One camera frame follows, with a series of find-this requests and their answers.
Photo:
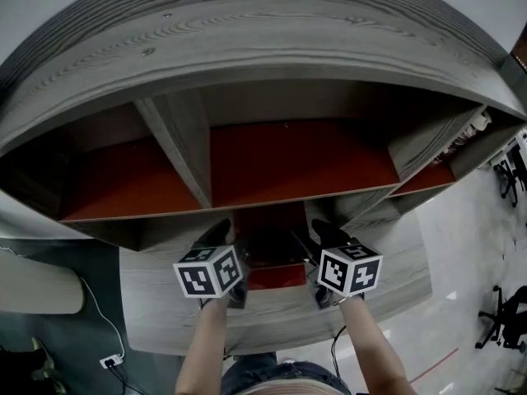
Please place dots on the black office chair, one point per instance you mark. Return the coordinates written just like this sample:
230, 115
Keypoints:
506, 319
508, 177

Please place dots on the white power strip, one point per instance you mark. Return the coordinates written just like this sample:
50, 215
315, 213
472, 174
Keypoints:
111, 361

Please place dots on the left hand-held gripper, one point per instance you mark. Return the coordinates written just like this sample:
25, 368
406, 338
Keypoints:
206, 274

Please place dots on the white cylindrical appliance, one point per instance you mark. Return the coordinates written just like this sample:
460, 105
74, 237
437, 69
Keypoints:
37, 286

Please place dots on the grey wooden shelf unit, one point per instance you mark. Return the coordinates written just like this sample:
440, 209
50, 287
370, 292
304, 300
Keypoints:
263, 43

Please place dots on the person's right forearm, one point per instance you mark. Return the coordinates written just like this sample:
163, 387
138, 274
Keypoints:
370, 344

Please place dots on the person's denim shorts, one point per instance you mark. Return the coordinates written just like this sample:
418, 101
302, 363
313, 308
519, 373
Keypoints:
255, 368

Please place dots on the patterned paper cup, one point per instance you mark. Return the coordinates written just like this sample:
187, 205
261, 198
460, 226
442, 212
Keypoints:
469, 130

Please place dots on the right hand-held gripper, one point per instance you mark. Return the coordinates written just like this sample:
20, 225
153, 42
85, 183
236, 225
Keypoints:
350, 272

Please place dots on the person's left forearm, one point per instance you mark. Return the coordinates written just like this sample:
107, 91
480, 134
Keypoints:
206, 344

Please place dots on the person's striped shirt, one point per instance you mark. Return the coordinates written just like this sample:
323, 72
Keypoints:
288, 388

